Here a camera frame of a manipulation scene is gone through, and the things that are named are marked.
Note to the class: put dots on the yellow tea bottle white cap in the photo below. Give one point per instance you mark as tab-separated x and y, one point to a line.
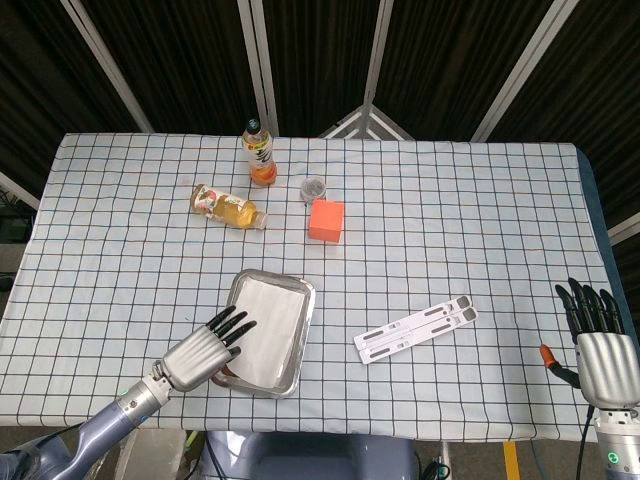
225	207

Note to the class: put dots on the white metal screen post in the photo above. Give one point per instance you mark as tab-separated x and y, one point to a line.
625	229
377	50
260	65
105	65
520	75
20	192

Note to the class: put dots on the white paper sheet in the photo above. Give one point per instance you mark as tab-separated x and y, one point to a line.
270	325

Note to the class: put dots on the white metal screen foot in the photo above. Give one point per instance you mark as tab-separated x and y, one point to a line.
370	112

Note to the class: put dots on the checked white tablecloth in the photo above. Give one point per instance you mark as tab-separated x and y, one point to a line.
450	225

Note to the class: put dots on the orange cube block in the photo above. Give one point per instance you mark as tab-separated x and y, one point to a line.
326	222

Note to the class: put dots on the grey-blue robot torso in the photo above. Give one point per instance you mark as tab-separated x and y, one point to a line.
310	455

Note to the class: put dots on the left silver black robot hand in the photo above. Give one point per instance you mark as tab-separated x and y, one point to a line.
195	357

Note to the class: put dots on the white folding laptop stand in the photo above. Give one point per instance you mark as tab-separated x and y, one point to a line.
415	330

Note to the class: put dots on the stainless steel tray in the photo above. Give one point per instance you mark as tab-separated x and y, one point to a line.
270	276

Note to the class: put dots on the orange drink bottle black cap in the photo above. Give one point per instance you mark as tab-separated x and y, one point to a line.
260	155

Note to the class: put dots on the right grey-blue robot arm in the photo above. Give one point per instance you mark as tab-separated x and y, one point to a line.
617	450

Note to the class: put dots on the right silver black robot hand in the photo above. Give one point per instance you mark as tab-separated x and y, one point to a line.
607	365

